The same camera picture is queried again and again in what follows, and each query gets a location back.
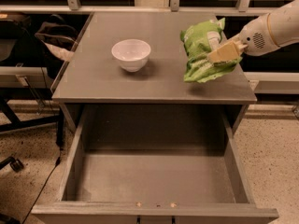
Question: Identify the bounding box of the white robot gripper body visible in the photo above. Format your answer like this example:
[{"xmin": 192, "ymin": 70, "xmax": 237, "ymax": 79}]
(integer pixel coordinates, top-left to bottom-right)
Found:
[{"xmin": 239, "ymin": 13, "xmax": 279, "ymax": 56}]

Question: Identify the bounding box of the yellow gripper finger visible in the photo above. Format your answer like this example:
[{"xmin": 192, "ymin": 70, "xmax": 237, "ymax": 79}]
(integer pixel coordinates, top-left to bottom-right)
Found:
[
  {"xmin": 207, "ymin": 41, "xmax": 247, "ymax": 63},
  {"xmin": 220, "ymin": 34, "xmax": 239, "ymax": 46}
]

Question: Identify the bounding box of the green rice chip bag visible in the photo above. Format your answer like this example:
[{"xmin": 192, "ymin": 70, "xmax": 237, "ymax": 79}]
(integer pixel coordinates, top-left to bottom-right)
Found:
[{"xmin": 180, "ymin": 19, "xmax": 242, "ymax": 83}]

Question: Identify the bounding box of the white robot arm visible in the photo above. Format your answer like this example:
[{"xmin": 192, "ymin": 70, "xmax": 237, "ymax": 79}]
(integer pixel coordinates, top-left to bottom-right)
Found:
[{"xmin": 207, "ymin": 0, "xmax": 299, "ymax": 63}]

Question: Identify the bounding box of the grey cabinet with counter top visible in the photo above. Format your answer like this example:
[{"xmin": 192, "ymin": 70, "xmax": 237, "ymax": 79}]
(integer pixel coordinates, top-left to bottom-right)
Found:
[{"xmin": 51, "ymin": 12, "xmax": 258, "ymax": 135}]

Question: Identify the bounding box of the open grey top drawer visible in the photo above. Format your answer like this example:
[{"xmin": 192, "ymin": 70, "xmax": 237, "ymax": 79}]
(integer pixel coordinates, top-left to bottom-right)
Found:
[{"xmin": 33, "ymin": 105, "xmax": 278, "ymax": 224}]

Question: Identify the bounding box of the dark bag with white lining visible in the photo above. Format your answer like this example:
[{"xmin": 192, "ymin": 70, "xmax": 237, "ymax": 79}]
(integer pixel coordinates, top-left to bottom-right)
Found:
[{"xmin": 35, "ymin": 14, "xmax": 78, "ymax": 62}]

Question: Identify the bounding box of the white ceramic bowl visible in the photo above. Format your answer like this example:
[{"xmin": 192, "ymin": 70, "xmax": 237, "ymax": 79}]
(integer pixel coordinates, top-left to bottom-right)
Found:
[{"xmin": 111, "ymin": 39, "xmax": 151, "ymax": 72}]

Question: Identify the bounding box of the metal window railing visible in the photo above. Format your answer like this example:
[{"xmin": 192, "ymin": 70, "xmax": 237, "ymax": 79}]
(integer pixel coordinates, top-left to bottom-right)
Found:
[{"xmin": 0, "ymin": 0, "xmax": 299, "ymax": 18}]

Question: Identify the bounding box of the black office chair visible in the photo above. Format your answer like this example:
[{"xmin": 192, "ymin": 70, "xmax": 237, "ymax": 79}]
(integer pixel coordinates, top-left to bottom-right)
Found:
[{"xmin": 0, "ymin": 13, "xmax": 66, "ymax": 174}]

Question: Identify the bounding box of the black floor cable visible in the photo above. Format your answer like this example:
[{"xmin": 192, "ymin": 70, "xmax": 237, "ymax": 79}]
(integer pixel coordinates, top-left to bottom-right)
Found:
[{"xmin": 20, "ymin": 75, "xmax": 62, "ymax": 224}]

